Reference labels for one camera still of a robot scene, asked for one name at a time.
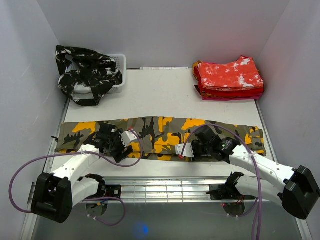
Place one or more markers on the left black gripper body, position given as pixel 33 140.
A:
pixel 116 144

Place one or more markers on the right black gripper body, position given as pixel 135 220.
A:
pixel 200 151

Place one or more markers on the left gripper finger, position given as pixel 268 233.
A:
pixel 127 151
pixel 119 156

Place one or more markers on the orange green camouflage trousers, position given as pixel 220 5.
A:
pixel 158 134

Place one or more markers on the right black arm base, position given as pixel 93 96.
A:
pixel 225 192

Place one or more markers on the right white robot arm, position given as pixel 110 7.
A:
pixel 295 189

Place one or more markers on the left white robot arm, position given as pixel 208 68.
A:
pixel 58 192

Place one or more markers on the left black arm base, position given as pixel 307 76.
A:
pixel 113 190

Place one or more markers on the red folded trousers stack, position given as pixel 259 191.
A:
pixel 225 95

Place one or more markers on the black white camouflage trousers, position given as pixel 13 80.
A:
pixel 87 72

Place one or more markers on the white plastic basket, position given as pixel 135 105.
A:
pixel 117 72

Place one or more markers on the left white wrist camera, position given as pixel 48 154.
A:
pixel 127 137

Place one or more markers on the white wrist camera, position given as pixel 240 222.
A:
pixel 127 137
pixel 184 150

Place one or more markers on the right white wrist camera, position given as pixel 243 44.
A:
pixel 184 150

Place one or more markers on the aluminium rail frame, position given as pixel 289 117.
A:
pixel 147 191

